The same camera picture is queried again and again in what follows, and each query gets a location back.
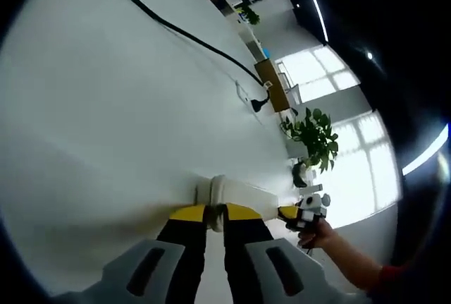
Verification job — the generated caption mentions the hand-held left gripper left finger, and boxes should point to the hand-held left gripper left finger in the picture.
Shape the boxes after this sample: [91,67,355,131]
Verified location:
[70,204,207,304]

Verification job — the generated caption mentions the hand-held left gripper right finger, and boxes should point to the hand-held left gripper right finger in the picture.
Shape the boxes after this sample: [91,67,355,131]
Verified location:
[223,202,353,304]

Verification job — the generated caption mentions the brown cardboard box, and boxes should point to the brown cardboard box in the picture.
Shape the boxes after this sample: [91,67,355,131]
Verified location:
[254,58,291,113]

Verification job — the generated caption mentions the white table socket panel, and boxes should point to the white table socket panel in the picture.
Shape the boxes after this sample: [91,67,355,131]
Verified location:
[234,80,254,107]

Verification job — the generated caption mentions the black headset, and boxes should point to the black headset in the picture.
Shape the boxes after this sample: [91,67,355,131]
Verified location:
[291,162,308,189]

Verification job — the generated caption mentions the long black power cable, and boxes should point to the long black power cable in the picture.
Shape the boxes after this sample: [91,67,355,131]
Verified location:
[94,0,271,113]

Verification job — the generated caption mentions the person's red shirt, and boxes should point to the person's red shirt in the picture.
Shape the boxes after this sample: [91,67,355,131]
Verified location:
[378,263,428,298]

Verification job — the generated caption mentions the small background plant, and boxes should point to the small background plant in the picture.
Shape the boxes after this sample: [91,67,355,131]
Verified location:
[237,4,261,26]

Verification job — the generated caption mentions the grey background chair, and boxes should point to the grey background chair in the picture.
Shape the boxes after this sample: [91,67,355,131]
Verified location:
[277,70,301,104]

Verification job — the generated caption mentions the narrow window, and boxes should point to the narrow window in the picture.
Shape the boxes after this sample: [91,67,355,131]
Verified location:
[276,47,363,104]

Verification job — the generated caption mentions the wide window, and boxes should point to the wide window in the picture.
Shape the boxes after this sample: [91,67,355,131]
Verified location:
[329,109,403,229]

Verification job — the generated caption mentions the green potted plant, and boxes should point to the green potted plant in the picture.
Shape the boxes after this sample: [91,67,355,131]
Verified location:
[279,107,340,175]

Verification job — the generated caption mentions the person's right hand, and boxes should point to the person's right hand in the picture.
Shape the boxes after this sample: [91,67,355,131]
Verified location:
[297,217,335,250]

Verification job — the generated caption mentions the beige cutlery case base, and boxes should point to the beige cutlery case base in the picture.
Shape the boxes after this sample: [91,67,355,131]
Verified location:
[210,174,278,233]

